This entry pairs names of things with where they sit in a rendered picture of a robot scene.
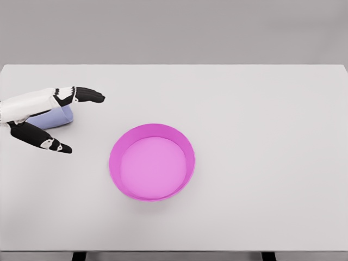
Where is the pale blue cup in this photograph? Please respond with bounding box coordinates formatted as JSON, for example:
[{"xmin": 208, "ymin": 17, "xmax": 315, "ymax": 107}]
[{"xmin": 26, "ymin": 104, "xmax": 74, "ymax": 131}]

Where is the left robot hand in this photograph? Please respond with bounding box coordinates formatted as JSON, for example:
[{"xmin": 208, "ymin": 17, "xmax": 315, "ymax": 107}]
[{"xmin": 0, "ymin": 86, "xmax": 106, "ymax": 154}]

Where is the pink round plate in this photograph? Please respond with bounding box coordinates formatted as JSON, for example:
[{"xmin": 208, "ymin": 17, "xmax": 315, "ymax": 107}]
[{"xmin": 108, "ymin": 123, "xmax": 196, "ymax": 202}]

